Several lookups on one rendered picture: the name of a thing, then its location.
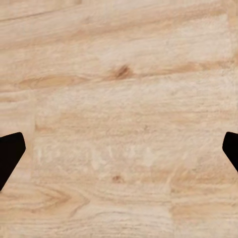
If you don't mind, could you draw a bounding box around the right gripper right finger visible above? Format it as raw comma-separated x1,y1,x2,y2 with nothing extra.
222,132,238,172

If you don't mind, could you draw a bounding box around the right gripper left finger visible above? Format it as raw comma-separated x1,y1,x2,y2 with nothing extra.
0,132,26,192

